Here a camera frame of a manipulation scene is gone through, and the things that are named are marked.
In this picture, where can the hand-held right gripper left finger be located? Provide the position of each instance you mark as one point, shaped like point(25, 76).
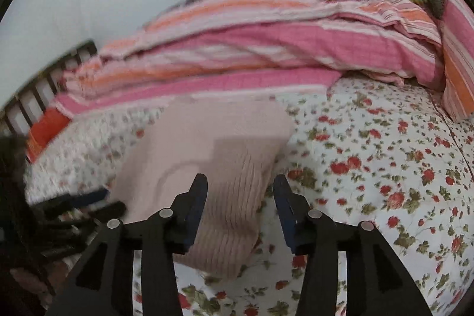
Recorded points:
point(195, 206)

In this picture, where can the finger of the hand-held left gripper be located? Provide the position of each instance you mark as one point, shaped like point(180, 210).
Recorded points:
point(87, 198)
point(107, 210)

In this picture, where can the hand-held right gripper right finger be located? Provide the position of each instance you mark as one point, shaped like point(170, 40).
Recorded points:
point(286, 216)

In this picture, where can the pink knitted sweater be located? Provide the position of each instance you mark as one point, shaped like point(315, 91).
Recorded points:
point(222, 138)

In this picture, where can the orange red cloth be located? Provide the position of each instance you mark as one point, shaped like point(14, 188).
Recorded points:
point(46, 132)

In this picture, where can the floral bed sheet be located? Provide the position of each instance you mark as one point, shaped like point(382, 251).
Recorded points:
point(389, 153)

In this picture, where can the dark wooden slatted headboard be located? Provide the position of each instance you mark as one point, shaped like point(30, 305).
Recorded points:
point(44, 79)

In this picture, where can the pink orange striped quilt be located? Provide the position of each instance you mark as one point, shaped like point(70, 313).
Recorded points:
point(259, 45)

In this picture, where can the pink orange striped pillow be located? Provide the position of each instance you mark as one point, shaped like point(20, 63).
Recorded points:
point(457, 60)

